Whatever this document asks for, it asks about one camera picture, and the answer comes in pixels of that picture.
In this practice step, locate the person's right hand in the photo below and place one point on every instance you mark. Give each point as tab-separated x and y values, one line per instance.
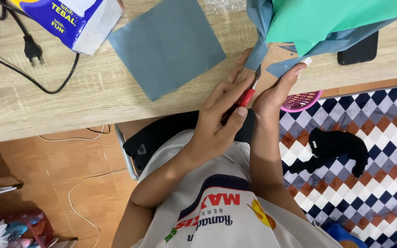
271	103

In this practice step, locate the person's left hand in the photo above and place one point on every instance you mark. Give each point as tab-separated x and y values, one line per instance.
212	127

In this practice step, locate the red cutter knife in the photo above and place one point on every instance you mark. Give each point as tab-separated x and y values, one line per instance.
246	97

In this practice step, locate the large grey-blue paper sheet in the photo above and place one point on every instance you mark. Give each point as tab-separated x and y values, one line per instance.
258	20

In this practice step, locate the pink plastic basket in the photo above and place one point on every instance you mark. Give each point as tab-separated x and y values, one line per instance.
302	101

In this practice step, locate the person's black shorts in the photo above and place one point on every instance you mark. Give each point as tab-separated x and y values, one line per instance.
164	134

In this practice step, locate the small white paper strip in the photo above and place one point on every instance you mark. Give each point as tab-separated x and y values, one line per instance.
307	61

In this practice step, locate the black cloth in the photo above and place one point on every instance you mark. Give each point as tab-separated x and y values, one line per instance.
336	148

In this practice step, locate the person's white printed shirt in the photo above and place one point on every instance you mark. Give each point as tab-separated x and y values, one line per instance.
219	213

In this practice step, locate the square grey-blue paper sheet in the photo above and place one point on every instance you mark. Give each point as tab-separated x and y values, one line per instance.
167	48

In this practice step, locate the green paper sheet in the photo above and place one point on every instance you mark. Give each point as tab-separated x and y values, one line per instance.
322	20

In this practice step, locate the black phone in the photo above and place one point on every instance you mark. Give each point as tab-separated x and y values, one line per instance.
358	51

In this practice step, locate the checkered rug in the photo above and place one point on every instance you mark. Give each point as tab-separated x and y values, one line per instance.
374	193

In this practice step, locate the blue cushion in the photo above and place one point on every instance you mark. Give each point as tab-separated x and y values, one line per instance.
339	236

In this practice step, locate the blue and white tissue pack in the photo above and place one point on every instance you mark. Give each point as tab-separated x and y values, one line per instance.
78	20

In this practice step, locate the red basket with scraps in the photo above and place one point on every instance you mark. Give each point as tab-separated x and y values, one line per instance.
19	230

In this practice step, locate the grey metal chair frame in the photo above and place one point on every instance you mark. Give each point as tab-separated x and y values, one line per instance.
126	155

